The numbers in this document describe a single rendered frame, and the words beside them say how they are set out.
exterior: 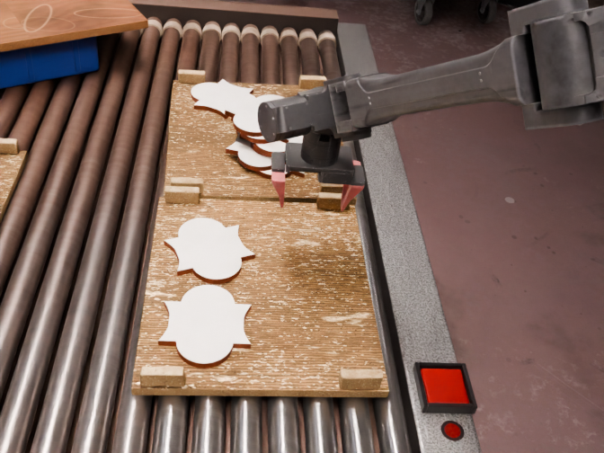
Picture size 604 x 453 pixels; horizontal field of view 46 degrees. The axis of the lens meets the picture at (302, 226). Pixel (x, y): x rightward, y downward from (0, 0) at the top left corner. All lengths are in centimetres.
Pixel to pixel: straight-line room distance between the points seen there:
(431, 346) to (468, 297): 145
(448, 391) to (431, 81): 46
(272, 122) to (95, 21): 74
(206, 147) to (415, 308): 52
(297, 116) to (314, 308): 30
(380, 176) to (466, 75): 70
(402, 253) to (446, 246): 149
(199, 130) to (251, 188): 21
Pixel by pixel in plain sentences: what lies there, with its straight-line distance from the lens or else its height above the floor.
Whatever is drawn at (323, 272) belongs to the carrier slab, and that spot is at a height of 94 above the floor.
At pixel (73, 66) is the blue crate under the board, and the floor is 95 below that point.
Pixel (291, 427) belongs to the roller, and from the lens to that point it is 97.
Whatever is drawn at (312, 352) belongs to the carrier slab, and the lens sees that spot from 103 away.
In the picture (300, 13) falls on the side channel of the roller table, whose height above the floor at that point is 95.
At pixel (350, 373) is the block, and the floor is 96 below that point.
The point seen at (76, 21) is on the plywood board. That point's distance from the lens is 163.
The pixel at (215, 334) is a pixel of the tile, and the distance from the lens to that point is 102.
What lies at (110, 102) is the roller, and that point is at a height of 92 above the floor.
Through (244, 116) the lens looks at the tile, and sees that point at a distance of 137.
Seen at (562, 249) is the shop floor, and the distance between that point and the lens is 291.
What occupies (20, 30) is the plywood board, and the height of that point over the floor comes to 104.
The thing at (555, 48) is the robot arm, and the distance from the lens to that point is 64.
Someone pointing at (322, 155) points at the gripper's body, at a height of 114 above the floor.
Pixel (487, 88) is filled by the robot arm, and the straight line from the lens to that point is 71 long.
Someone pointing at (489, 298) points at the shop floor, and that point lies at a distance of 258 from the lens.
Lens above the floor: 172
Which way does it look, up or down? 40 degrees down
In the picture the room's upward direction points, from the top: 8 degrees clockwise
